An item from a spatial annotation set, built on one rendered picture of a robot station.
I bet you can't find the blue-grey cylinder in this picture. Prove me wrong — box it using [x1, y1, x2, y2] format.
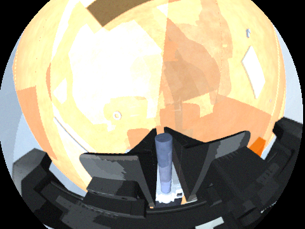
[155, 132, 173, 194]

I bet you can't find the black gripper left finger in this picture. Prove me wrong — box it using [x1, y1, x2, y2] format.
[79, 128, 158, 207]

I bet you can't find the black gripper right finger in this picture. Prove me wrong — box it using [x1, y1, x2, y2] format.
[163, 127, 251, 203]

